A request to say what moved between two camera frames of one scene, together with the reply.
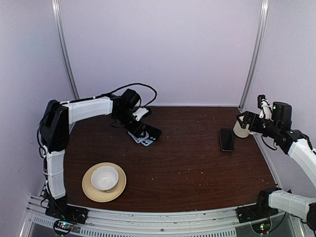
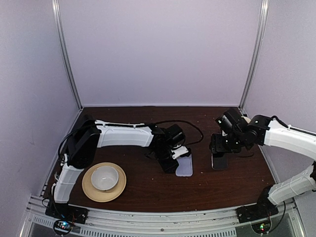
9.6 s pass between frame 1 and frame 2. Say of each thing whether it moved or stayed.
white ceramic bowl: stayed
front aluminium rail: stayed
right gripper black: moved
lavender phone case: moved
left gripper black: moved
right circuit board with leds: stayed
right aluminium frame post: stayed
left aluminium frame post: stayed
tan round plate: stayed
